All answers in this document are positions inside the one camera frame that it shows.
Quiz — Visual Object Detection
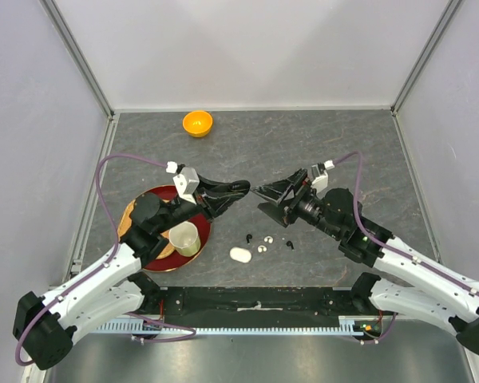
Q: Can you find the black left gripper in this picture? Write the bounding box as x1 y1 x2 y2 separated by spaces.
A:
156 172 244 233

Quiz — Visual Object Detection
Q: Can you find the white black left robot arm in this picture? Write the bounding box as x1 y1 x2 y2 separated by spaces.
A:
13 171 251 370

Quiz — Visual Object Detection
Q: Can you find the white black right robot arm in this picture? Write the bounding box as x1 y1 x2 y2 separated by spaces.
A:
275 169 479 356

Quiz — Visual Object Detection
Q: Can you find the white earbud charging case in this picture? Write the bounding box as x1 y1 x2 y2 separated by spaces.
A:
229 247 252 263

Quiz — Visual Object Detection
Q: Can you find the pale green plastic cup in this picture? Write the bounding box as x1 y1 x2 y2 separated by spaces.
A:
168 221 201 258

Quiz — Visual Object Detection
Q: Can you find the round red lacquer tray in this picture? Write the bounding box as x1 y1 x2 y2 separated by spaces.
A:
144 185 212 272

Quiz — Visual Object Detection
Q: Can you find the orange plastic bowl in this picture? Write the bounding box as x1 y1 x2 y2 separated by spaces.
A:
182 110 213 138

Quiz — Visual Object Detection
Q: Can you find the woven bamboo mat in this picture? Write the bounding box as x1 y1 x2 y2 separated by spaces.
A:
117 200 175 260

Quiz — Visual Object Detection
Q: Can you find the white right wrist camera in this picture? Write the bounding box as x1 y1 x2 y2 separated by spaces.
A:
311 160 335 194

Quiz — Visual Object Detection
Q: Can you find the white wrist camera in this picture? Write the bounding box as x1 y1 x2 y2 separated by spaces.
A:
172 167 200 204
311 160 335 194

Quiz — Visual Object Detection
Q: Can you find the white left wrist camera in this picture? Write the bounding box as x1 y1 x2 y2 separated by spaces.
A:
172 167 200 204

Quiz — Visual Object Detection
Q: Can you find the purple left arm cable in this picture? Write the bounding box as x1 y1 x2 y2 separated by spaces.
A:
14 153 168 366

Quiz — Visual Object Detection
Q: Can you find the white slotted cable duct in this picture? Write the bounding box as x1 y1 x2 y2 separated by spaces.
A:
93 317 375 337

